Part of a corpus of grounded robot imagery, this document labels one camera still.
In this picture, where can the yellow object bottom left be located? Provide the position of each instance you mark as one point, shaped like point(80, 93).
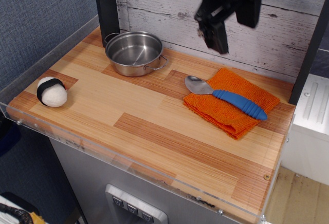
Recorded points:
point(36, 219)

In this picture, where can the white grooved side cabinet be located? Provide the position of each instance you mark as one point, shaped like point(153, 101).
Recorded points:
point(306, 149)

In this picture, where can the black right vertical post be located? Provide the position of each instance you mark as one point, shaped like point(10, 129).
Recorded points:
point(319, 8)

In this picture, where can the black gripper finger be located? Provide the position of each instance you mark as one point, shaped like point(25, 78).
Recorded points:
point(214, 35)
point(248, 13)

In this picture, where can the stainless steel pot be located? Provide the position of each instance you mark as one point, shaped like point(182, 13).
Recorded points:
point(135, 54)

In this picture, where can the clear acrylic guard rail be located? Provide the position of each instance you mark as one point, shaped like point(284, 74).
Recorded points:
point(141, 125)

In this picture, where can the black vertical post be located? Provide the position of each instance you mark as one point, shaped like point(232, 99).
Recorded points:
point(319, 8)
point(108, 18)

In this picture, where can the white black plush ball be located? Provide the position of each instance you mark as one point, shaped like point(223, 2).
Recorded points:
point(51, 92)

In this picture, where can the black left vertical post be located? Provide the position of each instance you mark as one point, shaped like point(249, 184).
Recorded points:
point(108, 18)

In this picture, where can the silver dispenser button panel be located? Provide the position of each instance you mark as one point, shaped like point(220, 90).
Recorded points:
point(134, 205)

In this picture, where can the orange folded cloth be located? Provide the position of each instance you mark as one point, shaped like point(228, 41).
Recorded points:
point(223, 114)

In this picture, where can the grey toy fridge cabinet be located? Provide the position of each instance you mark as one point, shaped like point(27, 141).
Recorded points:
point(89, 176)

